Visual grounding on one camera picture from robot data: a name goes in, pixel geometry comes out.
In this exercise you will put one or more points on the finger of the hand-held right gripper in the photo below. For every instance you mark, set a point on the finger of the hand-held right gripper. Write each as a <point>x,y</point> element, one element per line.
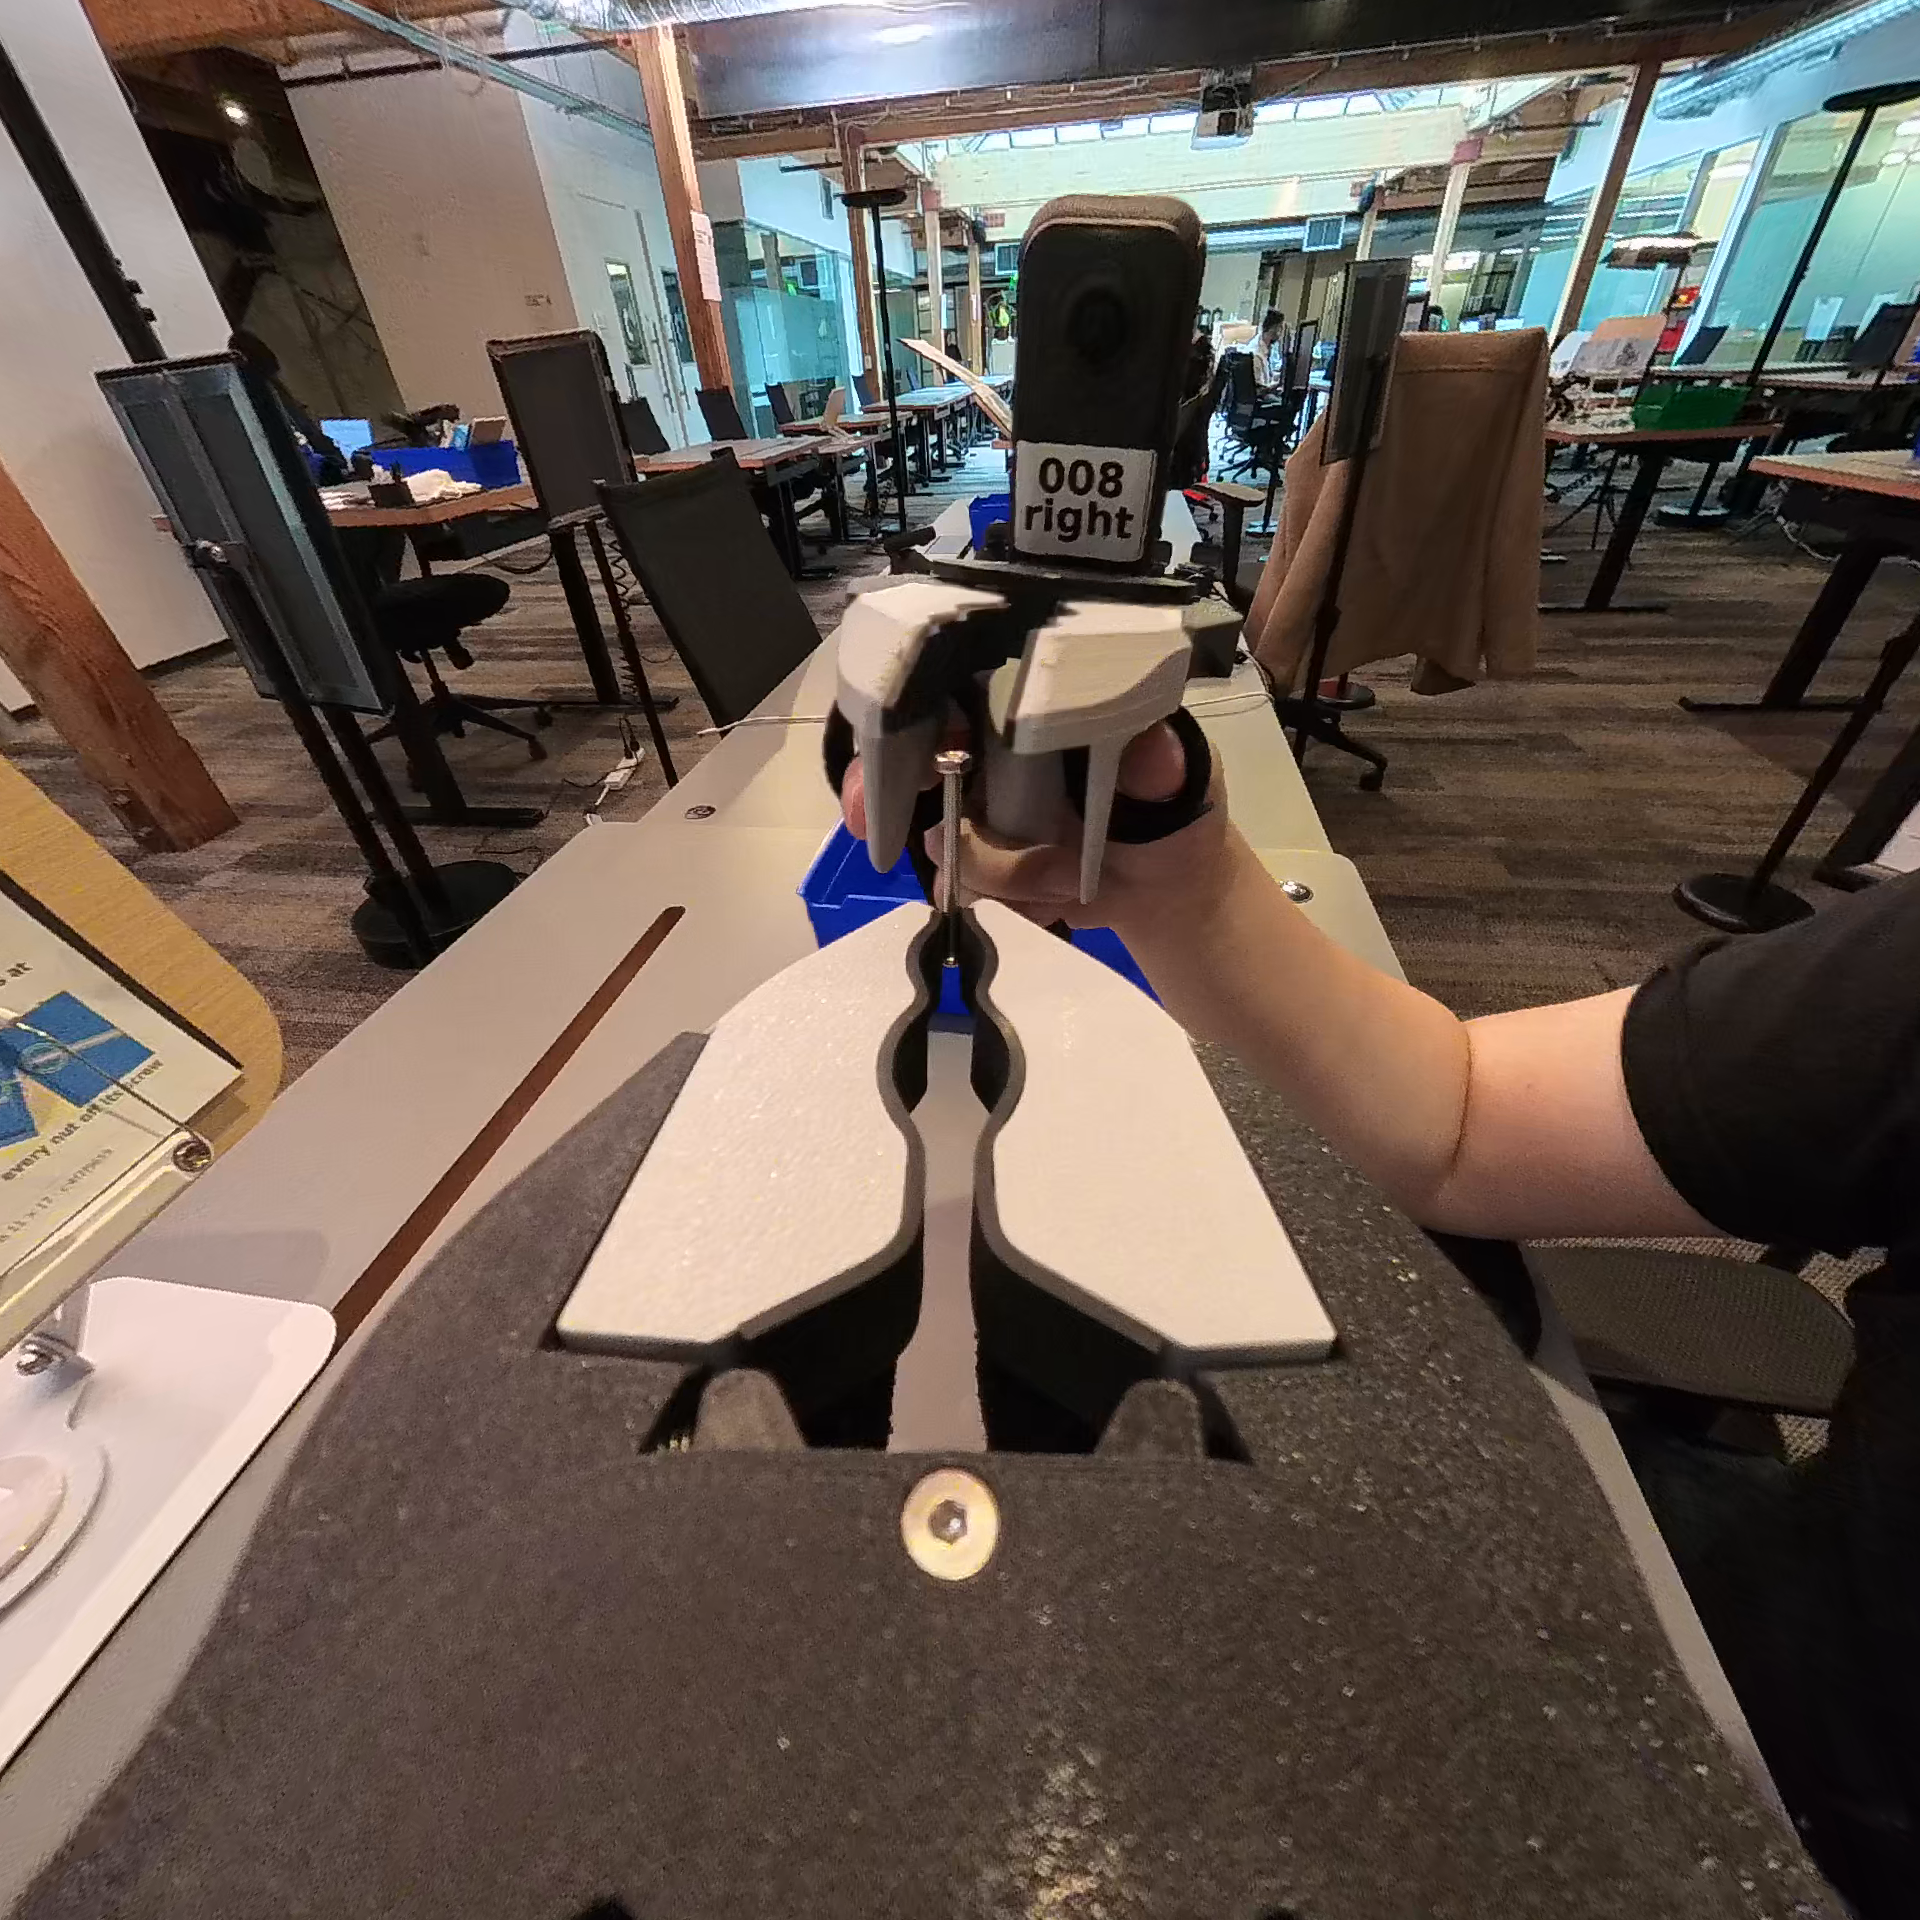
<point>884,658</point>
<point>1091,681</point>

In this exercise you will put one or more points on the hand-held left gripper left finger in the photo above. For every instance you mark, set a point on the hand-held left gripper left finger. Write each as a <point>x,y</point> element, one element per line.
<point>763,1174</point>

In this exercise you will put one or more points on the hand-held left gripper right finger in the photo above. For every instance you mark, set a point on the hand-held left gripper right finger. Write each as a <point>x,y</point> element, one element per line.
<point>1139,1174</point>

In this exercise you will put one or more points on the long metal screw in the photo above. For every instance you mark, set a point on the long metal screw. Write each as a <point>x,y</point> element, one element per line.
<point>951,839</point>

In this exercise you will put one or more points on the person's right forearm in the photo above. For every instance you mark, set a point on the person's right forearm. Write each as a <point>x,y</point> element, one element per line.
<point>1346,1050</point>

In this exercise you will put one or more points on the wooden office desk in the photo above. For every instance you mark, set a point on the wooden office desk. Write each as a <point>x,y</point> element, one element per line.
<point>1844,479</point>
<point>448,507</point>
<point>1649,437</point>

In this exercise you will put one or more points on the person's right hand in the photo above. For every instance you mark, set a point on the person's right hand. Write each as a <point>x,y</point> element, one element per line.
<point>1035,876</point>

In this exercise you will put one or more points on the ceiling projector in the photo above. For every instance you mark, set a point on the ceiling projector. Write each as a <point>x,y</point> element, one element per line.
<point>1222,116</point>

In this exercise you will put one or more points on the black monitor on floor stand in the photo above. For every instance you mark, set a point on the black monitor on floor stand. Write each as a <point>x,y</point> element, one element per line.
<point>560,417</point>
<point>247,526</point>
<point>1368,360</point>

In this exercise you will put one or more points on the white power strip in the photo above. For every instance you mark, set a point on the white power strip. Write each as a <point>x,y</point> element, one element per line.
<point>618,780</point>

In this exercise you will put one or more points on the tan jacket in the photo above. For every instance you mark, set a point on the tan jacket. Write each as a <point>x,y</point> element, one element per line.
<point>1428,495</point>

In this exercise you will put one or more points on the wooden column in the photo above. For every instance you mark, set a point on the wooden column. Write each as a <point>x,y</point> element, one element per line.
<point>680,210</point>

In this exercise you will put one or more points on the black swivel office chair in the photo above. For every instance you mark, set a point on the black swivel office chair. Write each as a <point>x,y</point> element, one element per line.
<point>436,606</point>

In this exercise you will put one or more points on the blue storage bin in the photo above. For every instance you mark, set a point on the blue storage bin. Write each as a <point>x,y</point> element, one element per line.
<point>425,465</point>

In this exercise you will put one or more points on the grey mesh office chair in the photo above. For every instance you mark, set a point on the grey mesh office chair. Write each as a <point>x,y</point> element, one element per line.
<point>1681,1336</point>

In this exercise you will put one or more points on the green storage bin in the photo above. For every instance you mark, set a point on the green storage bin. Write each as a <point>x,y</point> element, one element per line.
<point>1686,411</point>

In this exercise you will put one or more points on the person's black clothing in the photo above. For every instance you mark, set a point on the person's black clothing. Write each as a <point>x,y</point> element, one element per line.
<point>1800,1078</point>

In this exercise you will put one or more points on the instruction sign on white stand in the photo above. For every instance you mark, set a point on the instruction sign on white stand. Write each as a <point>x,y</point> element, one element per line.
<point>87,1050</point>

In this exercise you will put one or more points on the slanted wooden beam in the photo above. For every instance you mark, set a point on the slanted wooden beam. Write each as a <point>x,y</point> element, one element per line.
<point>87,693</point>

